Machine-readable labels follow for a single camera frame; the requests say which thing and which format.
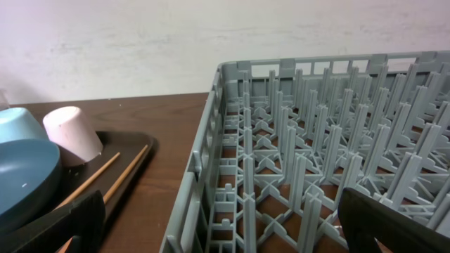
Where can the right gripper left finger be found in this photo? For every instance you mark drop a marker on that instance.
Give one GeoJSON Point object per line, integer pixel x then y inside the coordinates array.
{"type": "Point", "coordinates": [81, 219]}

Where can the right wooden chopstick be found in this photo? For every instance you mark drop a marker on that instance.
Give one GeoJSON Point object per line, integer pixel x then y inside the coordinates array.
{"type": "Point", "coordinates": [111, 191]}

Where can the light blue cup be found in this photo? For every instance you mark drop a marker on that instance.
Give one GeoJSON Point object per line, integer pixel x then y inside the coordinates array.
{"type": "Point", "coordinates": [18, 124]}

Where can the clear plastic bin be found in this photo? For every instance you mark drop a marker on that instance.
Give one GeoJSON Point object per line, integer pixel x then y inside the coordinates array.
{"type": "Point", "coordinates": [4, 104]}

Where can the dark brown serving tray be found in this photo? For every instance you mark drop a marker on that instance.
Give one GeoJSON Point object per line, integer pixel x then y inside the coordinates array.
{"type": "Point", "coordinates": [128, 144]}

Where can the grey dishwasher rack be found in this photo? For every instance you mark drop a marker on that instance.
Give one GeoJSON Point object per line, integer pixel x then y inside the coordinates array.
{"type": "Point", "coordinates": [280, 140]}

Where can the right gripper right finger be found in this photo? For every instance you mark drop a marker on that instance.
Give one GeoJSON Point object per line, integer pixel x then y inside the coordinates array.
{"type": "Point", "coordinates": [366, 223]}

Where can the wooden chopstick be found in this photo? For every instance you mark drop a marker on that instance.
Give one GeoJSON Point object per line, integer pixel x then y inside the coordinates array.
{"type": "Point", "coordinates": [88, 182]}
{"type": "Point", "coordinates": [111, 191]}

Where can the white cup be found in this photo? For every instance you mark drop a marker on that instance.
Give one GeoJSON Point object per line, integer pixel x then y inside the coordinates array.
{"type": "Point", "coordinates": [71, 130]}

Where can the dark blue plate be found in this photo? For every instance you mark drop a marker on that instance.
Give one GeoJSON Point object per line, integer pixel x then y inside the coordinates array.
{"type": "Point", "coordinates": [30, 173]}

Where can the left wooden chopstick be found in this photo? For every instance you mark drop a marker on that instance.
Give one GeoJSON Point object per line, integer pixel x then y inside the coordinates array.
{"type": "Point", "coordinates": [88, 182]}

